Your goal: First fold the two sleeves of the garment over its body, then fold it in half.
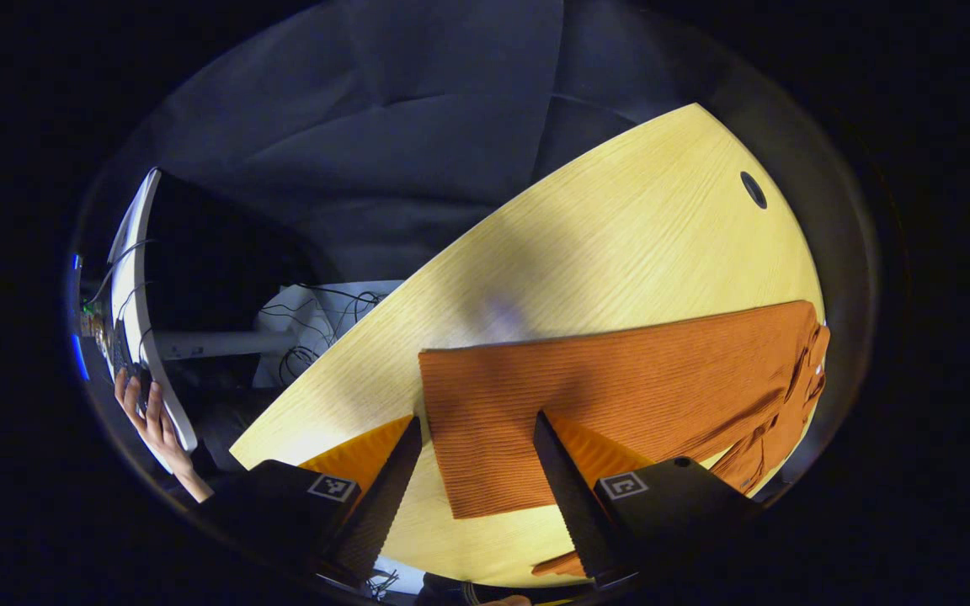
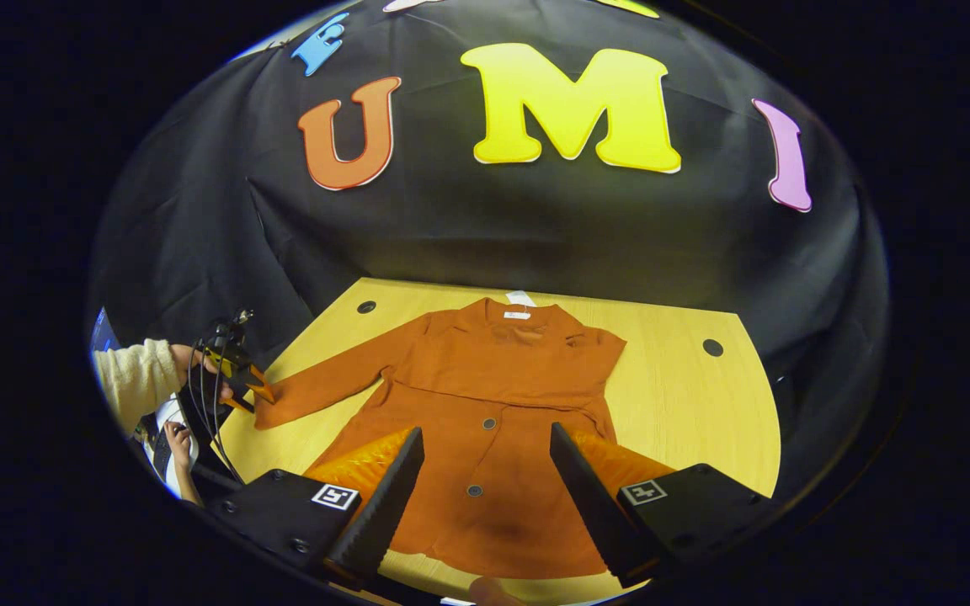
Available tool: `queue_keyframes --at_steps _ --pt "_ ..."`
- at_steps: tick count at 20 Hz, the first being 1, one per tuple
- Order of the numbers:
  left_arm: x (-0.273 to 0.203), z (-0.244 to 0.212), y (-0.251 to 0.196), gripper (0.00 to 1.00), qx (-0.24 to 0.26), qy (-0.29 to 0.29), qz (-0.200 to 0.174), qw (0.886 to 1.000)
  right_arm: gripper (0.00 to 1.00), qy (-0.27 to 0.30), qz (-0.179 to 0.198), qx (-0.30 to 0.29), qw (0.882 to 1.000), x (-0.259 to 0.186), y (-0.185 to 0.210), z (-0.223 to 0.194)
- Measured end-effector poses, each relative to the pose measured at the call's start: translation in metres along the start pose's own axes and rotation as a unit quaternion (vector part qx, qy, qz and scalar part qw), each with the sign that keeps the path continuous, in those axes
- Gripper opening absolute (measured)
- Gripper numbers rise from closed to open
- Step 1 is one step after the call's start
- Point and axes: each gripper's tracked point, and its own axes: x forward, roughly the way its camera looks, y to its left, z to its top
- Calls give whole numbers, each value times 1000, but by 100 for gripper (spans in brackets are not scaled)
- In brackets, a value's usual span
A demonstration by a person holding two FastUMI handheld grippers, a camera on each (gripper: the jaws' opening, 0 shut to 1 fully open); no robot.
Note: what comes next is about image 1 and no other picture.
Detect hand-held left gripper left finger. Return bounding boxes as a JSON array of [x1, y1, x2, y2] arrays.
[[199, 414, 424, 588]]

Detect white desk crossbar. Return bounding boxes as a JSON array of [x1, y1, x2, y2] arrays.
[[152, 330, 296, 360]]

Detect orange knit shirt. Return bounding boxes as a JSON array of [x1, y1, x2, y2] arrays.
[[418, 300, 831, 580]]

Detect white side desk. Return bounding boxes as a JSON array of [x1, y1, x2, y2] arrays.
[[106, 167, 200, 453]]

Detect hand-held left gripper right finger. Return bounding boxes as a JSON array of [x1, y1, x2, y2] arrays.
[[533, 410, 762, 586]]

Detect black backdrop cloth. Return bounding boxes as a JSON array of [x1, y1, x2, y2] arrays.
[[85, 0, 882, 506]]

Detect black floor cables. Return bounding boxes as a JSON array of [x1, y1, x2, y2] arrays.
[[259, 282, 385, 386]]

